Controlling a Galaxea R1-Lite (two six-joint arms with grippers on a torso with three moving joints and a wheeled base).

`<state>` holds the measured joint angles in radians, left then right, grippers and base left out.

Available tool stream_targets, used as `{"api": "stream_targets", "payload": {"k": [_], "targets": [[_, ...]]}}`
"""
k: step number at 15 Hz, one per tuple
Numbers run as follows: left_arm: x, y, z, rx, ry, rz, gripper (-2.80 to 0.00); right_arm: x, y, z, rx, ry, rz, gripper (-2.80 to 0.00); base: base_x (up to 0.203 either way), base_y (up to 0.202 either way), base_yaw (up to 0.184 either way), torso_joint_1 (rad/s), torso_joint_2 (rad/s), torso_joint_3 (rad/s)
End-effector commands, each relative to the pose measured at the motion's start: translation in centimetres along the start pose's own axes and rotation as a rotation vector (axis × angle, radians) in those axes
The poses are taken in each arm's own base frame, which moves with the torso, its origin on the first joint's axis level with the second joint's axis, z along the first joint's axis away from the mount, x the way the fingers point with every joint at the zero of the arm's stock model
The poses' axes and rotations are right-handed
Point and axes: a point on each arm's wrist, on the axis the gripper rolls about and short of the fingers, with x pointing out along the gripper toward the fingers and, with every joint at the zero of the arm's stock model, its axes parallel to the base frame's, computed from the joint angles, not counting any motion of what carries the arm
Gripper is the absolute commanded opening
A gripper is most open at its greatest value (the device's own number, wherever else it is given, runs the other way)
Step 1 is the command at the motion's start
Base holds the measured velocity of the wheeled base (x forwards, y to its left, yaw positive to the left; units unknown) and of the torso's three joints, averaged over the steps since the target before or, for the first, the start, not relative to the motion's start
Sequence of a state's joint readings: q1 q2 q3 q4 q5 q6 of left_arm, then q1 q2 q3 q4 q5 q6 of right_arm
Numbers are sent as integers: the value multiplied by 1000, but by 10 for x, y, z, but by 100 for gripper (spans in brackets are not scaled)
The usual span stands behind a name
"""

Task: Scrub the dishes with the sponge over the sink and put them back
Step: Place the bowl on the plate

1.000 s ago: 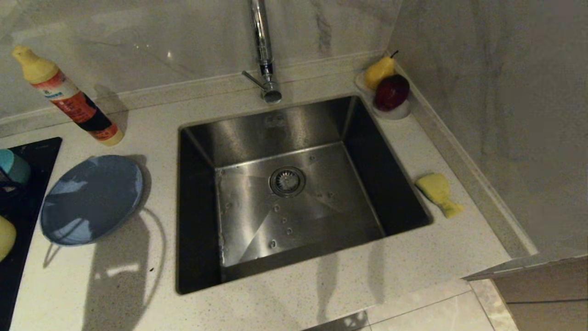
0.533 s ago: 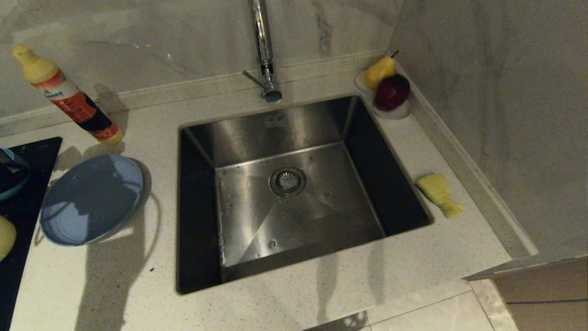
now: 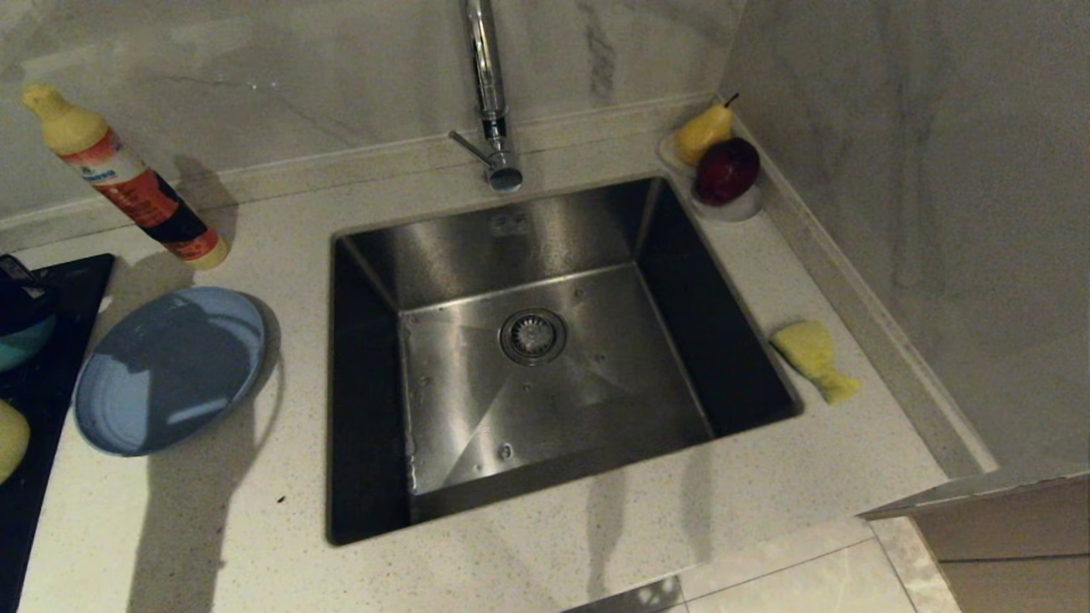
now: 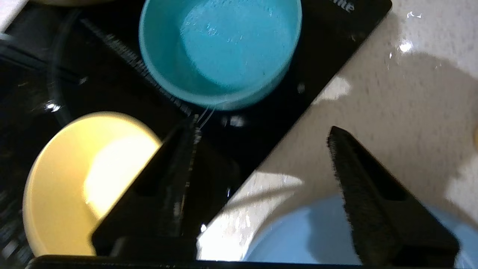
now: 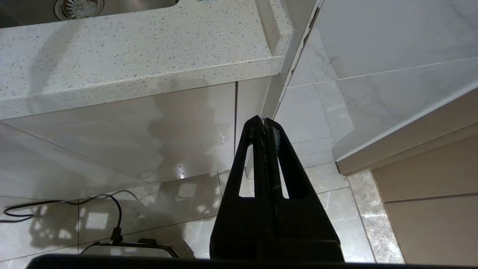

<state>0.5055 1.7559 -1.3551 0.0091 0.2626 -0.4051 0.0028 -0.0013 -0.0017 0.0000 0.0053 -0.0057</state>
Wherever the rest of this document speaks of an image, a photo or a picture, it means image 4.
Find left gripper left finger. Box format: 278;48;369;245
91;115;203;259

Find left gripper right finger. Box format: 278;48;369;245
327;126;460;266

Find blue round plate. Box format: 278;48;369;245
243;194;478;264

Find yellow plastic bowl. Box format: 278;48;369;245
22;111;164;257

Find teal bowl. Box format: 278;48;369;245
139;0;302;111

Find black induction cooktop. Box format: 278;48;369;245
0;0;392;259

